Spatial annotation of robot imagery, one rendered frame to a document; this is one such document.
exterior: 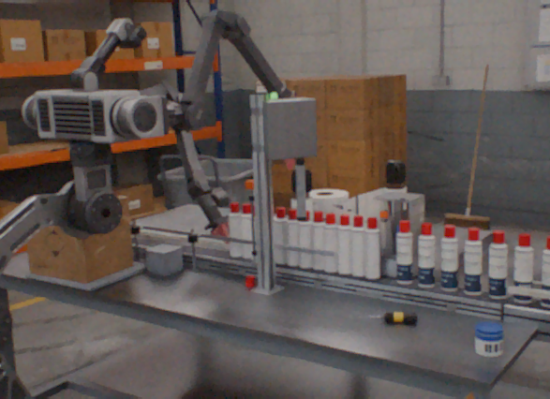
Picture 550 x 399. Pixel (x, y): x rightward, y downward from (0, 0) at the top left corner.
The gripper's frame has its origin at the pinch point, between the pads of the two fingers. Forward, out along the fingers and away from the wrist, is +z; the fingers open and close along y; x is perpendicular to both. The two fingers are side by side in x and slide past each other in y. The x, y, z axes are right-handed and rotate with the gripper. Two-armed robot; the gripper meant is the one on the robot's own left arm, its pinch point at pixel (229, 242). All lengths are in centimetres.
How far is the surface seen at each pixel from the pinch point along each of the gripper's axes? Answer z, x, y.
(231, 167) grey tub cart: -94, 163, 245
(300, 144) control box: -9, -55, -10
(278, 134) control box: -15, -54, -16
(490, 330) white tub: 67, -87, -32
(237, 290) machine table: 19.4, -9.3, -20.6
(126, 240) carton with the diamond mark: -19.9, 23.1, -23.4
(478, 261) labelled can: 52, -81, -2
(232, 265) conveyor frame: 8.9, 0.2, -4.9
